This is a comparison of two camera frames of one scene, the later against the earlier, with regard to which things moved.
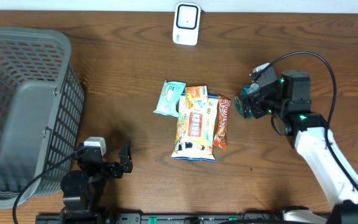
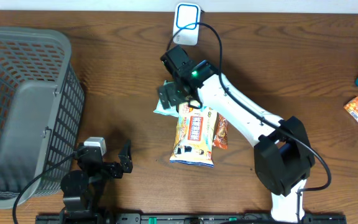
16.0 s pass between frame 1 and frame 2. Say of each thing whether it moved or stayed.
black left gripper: stayed
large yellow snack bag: stayed
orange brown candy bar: stayed
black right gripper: moved
